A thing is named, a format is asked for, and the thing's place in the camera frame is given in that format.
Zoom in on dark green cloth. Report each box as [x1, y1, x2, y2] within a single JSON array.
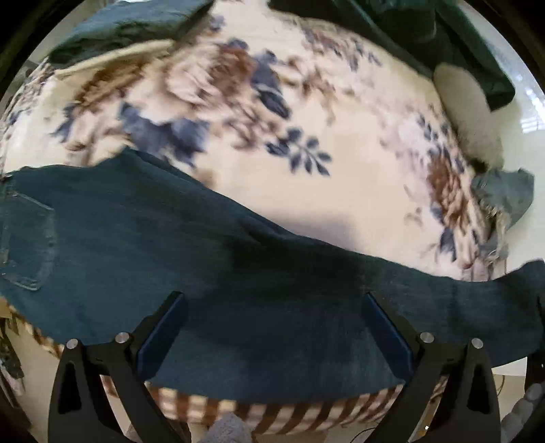
[[269, 0, 517, 112]]

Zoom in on floral printed blanket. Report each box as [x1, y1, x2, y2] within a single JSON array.
[[0, 0, 512, 435]]

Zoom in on white pillow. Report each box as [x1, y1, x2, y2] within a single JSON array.
[[433, 62, 506, 168]]

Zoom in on frayed light blue denim garment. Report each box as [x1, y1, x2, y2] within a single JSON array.
[[470, 168, 535, 265]]

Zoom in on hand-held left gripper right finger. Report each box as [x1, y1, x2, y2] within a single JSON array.
[[361, 292, 502, 443]]

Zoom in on dark green folded garment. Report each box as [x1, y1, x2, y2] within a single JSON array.
[[48, 0, 214, 66]]

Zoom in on dark teal denim pants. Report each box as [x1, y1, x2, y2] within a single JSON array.
[[0, 147, 545, 404]]

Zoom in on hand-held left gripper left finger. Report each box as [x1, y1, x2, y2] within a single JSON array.
[[48, 291, 191, 443]]

